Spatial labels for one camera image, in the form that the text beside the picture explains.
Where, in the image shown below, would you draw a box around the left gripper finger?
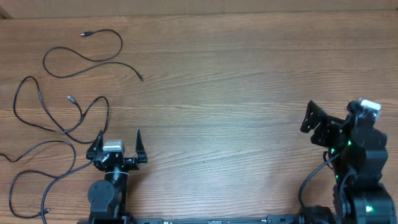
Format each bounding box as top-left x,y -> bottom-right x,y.
136,129 -> 148,163
86,130 -> 104,159

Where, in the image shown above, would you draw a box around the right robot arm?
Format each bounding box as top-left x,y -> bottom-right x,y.
298,98 -> 397,224

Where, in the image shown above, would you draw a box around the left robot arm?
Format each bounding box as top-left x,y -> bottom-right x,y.
86,131 -> 148,224

